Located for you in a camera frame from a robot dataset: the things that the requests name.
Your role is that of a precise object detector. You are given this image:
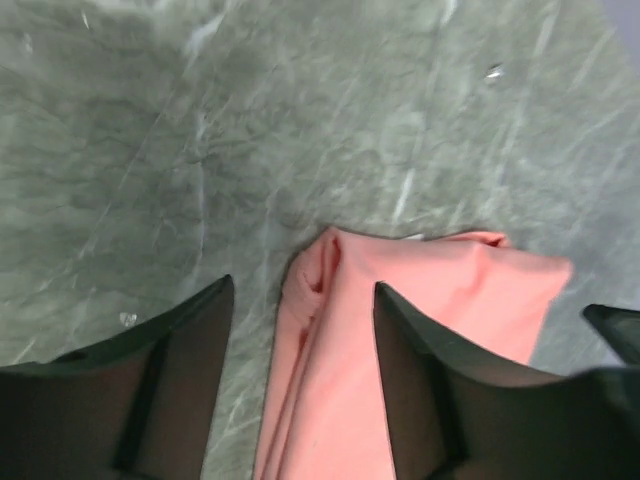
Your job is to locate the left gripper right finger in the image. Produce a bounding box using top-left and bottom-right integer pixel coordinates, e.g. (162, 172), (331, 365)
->
(373, 283), (639, 479)

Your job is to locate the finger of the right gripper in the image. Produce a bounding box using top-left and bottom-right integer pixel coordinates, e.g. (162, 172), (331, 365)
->
(582, 304), (639, 365)

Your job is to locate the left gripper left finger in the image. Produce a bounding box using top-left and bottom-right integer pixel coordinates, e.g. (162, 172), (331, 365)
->
(1, 276), (234, 479)

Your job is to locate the pink t shirt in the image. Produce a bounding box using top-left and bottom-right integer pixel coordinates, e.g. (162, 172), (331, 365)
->
(254, 228), (572, 479)

